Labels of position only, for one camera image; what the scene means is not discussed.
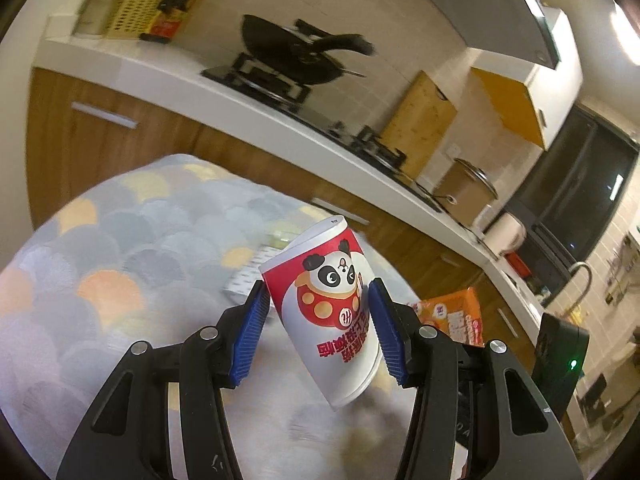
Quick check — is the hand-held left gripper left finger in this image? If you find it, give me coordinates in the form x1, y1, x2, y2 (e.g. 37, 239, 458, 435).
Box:
56, 280, 273, 480

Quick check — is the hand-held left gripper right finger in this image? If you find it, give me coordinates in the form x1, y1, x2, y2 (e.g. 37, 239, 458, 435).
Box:
367, 277, 586, 480

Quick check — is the panda print paper cup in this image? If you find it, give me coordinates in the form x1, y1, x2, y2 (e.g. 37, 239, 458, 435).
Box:
259, 215, 381, 413

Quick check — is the orange snack bag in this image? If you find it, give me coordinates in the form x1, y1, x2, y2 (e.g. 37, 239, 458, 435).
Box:
407, 287, 485, 348

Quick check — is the printed white carton box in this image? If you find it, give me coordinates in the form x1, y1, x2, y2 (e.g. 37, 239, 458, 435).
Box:
222, 245, 282, 306

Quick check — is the metal faucet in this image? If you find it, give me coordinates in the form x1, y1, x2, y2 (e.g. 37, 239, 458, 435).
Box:
545, 261, 593, 311

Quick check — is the red container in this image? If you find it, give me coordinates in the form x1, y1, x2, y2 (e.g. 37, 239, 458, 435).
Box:
505, 252, 533, 278

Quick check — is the white paper towel roll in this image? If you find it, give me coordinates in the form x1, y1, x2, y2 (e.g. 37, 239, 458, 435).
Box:
482, 212, 527, 259

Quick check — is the steel stock pot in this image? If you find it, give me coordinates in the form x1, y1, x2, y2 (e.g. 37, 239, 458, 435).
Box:
434, 157, 501, 228

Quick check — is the dark kitchen window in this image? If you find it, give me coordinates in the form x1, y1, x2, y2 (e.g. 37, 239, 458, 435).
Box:
505, 102, 640, 306

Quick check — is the wooden cutting board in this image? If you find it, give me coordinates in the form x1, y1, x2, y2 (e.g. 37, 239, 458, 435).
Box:
381, 71, 458, 177

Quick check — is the black glass gas stove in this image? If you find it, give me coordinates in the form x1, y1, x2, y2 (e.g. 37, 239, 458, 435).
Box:
201, 52, 443, 211

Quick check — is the wooden base cabinet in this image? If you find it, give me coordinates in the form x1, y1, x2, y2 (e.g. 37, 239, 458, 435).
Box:
25, 67, 546, 356

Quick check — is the black wok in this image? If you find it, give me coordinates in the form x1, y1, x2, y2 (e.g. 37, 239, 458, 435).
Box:
241, 14, 377, 86

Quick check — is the range hood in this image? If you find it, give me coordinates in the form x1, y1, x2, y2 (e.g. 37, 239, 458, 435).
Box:
390, 0, 563, 71

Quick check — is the yellow perforated utensil holder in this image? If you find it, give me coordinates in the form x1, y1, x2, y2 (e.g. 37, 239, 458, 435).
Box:
106, 0, 166, 40

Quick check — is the beige thermos flask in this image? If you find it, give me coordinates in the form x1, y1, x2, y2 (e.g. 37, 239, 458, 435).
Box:
74, 0, 142, 37

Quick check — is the white and yellow wall cabinet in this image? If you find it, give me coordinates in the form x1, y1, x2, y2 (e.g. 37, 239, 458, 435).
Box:
470, 7, 585, 151

